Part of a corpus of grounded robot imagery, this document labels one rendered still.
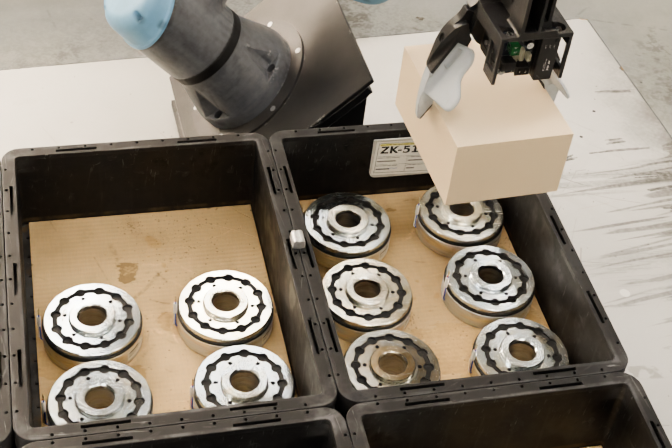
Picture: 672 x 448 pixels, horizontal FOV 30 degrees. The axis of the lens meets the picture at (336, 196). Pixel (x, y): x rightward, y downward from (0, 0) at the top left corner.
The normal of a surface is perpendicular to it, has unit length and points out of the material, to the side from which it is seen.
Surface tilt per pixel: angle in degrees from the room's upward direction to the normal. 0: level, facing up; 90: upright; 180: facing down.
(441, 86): 59
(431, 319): 0
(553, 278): 90
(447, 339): 0
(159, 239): 0
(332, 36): 43
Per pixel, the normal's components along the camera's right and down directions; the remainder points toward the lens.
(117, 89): 0.10, -0.73
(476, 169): 0.27, 0.67
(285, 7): -0.58, -0.47
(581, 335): -0.97, 0.08
